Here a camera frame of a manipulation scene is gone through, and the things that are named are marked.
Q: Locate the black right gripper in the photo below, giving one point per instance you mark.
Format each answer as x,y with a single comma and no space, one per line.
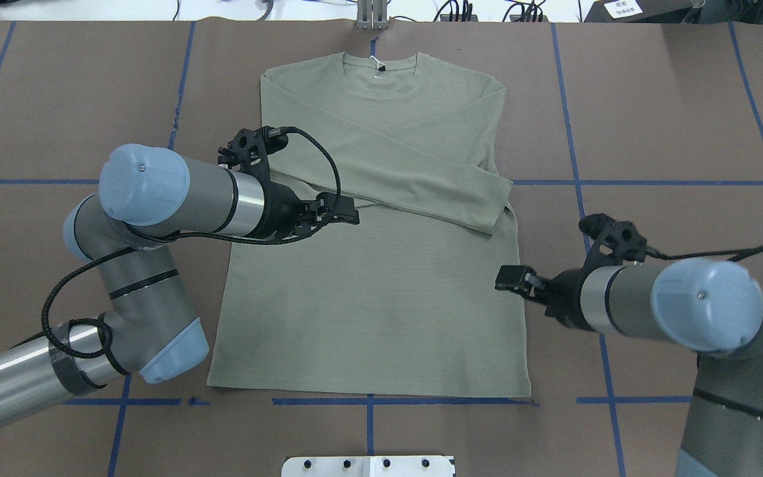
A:
566,295

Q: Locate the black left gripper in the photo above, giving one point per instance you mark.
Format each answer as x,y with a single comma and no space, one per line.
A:
280,211

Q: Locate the green long-sleeve shirt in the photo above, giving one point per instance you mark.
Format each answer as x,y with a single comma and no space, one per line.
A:
404,302

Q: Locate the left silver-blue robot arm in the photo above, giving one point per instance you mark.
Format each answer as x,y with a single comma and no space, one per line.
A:
126,309

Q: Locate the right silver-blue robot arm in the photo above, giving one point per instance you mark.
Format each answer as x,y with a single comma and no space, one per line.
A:
712,308

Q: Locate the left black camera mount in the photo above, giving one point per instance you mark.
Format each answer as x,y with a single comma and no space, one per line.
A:
249,150

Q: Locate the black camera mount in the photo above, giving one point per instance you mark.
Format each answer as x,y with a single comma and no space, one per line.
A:
249,150
613,242

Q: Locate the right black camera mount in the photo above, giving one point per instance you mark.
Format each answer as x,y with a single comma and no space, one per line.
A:
613,242

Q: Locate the aluminium frame post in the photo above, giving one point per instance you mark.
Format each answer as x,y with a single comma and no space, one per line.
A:
372,15

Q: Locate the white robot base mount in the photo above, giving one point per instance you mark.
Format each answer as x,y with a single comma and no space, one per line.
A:
390,465

